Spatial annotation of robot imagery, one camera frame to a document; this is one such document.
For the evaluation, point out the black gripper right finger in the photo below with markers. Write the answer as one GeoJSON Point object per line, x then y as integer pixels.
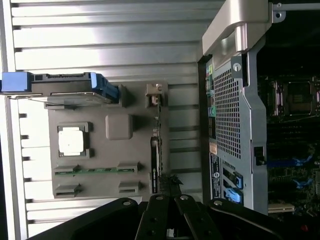
{"type": "Point", "coordinates": [197, 222]}

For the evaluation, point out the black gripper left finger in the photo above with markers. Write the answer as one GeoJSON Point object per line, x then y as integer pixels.
{"type": "Point", "coordinates": [152, 220]}

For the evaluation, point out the blue slot retention clip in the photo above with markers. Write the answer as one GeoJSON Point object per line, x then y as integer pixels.
{"type": "Point", "coordinates": [233, 195]}
{"type": "Point", "coordinates": [238, 180]}

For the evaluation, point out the green RAM stick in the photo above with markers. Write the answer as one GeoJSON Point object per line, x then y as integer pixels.
{"type": "Point", "coordinates": [100, 171]}

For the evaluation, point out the grey plastic parts rack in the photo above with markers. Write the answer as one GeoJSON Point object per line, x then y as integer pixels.
{"type": "Point", "coordinates": [100, 155]}

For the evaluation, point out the blue expansion slot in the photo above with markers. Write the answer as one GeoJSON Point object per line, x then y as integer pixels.
{"type": "Point", "coordinates": [287, 162]}

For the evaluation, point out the silver CPU chip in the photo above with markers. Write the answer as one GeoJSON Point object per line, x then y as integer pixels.
{"type": "Point", "coordinates": [70, 141]}

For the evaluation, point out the black and grey PC case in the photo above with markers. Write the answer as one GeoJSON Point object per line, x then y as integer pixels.
{"type": "Point", "coordinates": [230, 112]}

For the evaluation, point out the green motherboard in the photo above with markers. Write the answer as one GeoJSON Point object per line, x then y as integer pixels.
{"type": "Point", "coordinates": [287, 140]}

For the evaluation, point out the CPU socket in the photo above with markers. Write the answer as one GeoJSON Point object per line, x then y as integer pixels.
{"type": "Point", "coordinates": [297, 97]}

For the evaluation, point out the hard disk in blue caddy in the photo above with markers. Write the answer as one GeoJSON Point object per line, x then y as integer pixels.
{"type": "Point", "coordinates": [62, 81]}

